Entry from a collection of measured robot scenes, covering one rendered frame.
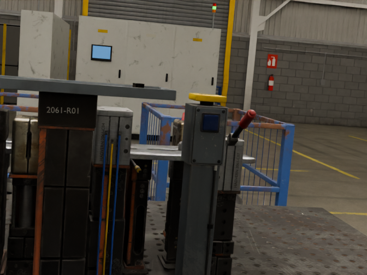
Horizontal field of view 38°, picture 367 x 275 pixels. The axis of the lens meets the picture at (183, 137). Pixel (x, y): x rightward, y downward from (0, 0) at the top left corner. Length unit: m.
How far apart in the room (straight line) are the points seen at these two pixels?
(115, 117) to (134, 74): 7.96
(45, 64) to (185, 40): 2.35
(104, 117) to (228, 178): 0.31
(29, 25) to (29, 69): 0.69
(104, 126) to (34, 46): 8.00
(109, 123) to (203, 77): 8.15
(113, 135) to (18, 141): 0.19
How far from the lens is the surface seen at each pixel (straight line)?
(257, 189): 3.21
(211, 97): 0.99
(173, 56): 9.16
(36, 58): 9.08
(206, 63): 9.25
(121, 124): 1.12
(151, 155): 1.26
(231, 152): 1.18
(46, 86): 0.91
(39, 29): 9.09
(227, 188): 1.20
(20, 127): 1.12
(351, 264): 1.61
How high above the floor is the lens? 1.20
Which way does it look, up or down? 7 degrees down
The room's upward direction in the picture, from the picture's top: 5 degrees clockwise
